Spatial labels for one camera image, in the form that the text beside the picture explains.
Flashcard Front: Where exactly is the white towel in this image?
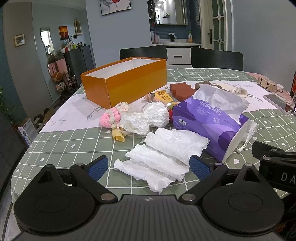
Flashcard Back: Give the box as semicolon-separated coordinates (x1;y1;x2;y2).
114;128;210;194

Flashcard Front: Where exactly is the yellow cleaning cloth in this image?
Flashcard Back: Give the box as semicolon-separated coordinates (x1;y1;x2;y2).
111;128;125;143

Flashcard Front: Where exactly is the pink white crochet item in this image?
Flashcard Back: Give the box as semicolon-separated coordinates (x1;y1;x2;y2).
99;102;130;129

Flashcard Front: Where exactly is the white plastic ball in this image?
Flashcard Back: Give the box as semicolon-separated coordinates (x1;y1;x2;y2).
118;111;149;136

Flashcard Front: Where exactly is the white soft ball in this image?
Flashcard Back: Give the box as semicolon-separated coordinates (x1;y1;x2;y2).
142;102;170;128

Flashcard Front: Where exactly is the brown sponge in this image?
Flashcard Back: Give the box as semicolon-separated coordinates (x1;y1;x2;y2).
170;83;196;102

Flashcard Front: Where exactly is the pink yellow snack packet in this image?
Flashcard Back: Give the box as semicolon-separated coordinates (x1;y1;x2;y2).
144;90;178;105

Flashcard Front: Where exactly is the orange cardboard box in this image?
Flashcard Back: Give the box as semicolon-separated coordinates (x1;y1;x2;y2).
81;57;167;109

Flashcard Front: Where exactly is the orange red crochet fruit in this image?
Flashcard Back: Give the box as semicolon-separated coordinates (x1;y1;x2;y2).
166;102;177;123

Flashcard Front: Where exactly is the cream drawstring pouch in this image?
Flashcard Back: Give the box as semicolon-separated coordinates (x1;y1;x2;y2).
213;83;248;98

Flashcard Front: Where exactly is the green checked tablecloth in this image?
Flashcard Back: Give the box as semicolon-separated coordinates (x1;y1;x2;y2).
10;68;295;201

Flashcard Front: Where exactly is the purple tissue pack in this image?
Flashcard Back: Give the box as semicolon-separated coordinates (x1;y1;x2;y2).
173;84;259;163

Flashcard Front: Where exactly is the white tablet device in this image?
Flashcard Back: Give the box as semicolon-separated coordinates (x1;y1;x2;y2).
263;94;292;114

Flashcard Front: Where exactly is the white cardboard box on floor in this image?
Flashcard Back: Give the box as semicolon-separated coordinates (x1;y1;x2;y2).
18;118;38;146

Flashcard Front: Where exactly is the wooden block toy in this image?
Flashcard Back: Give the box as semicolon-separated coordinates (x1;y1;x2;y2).
257;77;277;92

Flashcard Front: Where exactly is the pink flower bouquet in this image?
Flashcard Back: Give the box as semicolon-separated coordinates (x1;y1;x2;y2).
47;52;68;82

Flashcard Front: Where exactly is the black sideboard cabinet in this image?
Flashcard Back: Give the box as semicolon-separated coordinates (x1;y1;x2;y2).
64;45;94;85

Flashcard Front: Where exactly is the black chair right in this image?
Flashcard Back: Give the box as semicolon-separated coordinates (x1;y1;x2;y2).
191;47;244;71

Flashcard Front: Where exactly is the black chair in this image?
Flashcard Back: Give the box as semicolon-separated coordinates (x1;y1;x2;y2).
119;45;168;60
191;47;244;71

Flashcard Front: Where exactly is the white drawer cabinet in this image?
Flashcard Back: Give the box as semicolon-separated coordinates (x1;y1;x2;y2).
153;42;201;65

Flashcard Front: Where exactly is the black chair left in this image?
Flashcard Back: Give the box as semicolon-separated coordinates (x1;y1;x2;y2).
119;45;168;60

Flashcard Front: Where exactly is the green cap bottle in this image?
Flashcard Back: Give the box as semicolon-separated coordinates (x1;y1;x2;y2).
188;31;193;43

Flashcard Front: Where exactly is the orange framed picture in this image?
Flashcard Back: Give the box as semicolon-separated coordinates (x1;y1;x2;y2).
59;26;69;40

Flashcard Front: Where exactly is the small framed picture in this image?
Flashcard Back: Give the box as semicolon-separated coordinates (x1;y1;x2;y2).
14;34;26;47

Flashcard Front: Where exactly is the green white door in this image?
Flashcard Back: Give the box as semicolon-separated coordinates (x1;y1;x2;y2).
199;0;234;51

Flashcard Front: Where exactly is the wall mirror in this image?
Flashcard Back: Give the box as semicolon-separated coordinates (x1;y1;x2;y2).
154;0;188;26

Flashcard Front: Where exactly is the wine glass wall picture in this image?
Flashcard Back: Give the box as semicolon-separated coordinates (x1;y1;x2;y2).
99;0;132;16

